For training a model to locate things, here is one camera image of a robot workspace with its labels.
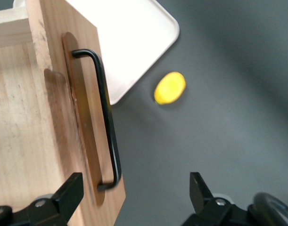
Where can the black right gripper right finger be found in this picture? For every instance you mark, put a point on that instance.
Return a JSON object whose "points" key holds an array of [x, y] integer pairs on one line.
{"points": [[200, 195]]}

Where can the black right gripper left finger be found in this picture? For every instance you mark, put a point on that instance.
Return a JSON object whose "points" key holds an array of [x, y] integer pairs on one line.
{"points": [[68, 195]]}

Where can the beige rectangular tray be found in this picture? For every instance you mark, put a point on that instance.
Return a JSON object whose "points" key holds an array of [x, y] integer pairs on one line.
{"points": [[134, 35]]}

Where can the wooden drawer with scuffed front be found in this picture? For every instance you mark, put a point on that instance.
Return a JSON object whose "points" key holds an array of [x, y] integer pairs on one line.
{"points": [[28, 117]]}

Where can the yellow lemon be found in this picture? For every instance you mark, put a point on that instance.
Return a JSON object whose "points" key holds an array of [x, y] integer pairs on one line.
{"points": [[170, 88]]}

